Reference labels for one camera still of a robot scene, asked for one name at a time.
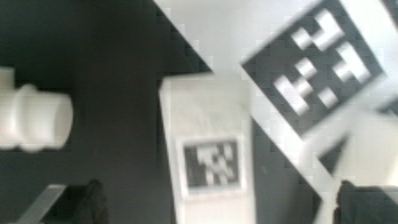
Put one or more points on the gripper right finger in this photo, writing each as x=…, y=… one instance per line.
x=367, y=204

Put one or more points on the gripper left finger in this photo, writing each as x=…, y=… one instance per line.
x=70, y=204

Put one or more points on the white table leg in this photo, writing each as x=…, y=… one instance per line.
x=36, y=116
x=207, y=129

